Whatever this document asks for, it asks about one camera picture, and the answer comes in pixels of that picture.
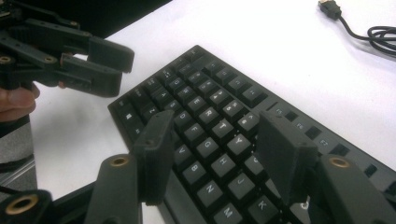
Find black keyboard cable with plug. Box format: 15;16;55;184
317;0;396;59

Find white board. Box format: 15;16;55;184
29;0;396;224

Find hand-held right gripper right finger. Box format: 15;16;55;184
254;110;320;207

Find black computer keyboard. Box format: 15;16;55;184
106;45;396;224

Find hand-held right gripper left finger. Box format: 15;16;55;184
132;109;176;207

